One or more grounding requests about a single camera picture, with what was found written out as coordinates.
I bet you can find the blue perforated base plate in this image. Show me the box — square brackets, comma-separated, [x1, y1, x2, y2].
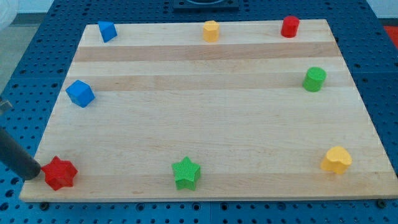
[1, 0, 397, 223]

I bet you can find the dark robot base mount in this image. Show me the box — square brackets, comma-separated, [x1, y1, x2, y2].
[171, 0, 240, 11]

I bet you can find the red star block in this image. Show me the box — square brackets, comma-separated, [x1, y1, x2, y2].
[41, 156, 78, 191]

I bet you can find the blue triangular prism block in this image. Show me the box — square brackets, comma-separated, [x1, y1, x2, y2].
[98, 21, 118, 42]

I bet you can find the red cylinder block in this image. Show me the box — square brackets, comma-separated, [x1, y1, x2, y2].
[280, 16, 300, 38]

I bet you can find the wooden board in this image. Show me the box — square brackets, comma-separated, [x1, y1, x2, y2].
[20, 19, 397, 202]

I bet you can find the yellow heart block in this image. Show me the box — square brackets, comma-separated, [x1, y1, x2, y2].
[320, 146, 353, 174]

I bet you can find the green star block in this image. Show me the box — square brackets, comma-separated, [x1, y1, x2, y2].
[172, 156, 201, 191]

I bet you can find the green cylinder block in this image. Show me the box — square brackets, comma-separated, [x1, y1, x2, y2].
[302, 67, 327, 92]

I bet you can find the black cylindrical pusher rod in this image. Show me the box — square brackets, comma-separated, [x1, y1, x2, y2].
[1, 128, 41, 180]

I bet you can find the yellow hexagon block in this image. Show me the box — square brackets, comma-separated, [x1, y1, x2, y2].
[203, 21, 220, 42]

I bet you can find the blue cube block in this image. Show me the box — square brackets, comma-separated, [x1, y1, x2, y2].
[66, 80, 95, 108]

